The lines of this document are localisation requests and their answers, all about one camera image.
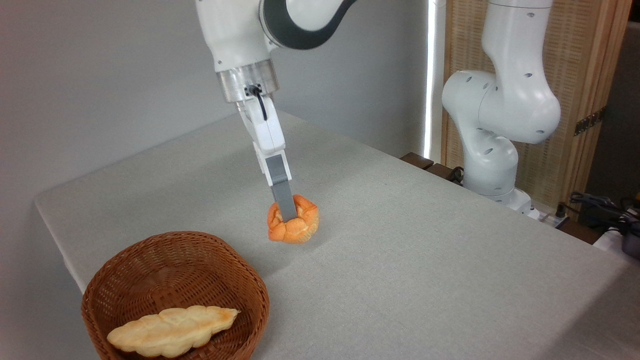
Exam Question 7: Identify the white power strip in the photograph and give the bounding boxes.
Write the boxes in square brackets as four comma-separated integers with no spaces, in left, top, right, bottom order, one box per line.
[525,205,572,230]

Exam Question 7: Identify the round orange bread roll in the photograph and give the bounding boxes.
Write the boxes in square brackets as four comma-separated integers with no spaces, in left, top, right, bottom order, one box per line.
[266,194,320,245]

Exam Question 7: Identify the grey tablecloth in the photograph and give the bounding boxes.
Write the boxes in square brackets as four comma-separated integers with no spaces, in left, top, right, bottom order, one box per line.
[33,111,640,360]

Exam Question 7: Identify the dark metal screen hinge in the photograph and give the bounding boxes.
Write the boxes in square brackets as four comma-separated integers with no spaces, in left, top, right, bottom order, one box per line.
[573,106,608,137]

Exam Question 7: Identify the black cable bundle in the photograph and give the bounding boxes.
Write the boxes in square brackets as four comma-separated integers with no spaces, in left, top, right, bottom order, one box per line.
[556,192,640,237]

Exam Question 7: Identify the wooden rattan folding screen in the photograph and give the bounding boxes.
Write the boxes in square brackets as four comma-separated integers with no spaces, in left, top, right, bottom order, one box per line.
[442,0,634,222]

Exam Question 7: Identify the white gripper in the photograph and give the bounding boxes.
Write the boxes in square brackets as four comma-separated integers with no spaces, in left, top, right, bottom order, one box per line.
[236,95,299,222]

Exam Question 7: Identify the brown wicker basket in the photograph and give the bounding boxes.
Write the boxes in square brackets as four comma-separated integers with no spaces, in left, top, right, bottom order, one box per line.
[81,230,271,360]

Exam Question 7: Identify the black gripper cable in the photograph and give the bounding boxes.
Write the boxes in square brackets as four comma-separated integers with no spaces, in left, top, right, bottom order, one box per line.
[245,84,269,122]

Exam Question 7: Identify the long pale braided bread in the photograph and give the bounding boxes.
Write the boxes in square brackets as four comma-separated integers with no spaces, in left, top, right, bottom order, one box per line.
[106,304,242,359]

